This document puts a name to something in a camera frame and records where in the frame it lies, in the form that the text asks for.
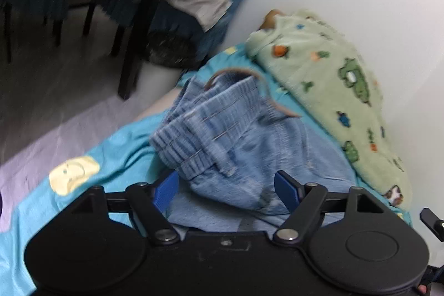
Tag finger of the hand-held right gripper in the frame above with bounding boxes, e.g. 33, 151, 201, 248
420, 208, 444, 243

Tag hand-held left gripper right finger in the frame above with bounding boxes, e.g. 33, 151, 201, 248
273, 170, 385, 244

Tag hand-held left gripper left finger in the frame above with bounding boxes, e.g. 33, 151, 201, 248
69, 169, 181, 246

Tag blue denim pants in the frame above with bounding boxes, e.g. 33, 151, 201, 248
149, 67, 358, 232

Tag green printed fleece blanket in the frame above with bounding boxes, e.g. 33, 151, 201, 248
246, 9, 413, 211

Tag black trash bin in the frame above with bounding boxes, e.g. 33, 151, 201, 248
145, 32, 206, 70

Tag brown plush toy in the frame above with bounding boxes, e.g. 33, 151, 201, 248
258, 9, 282, 31

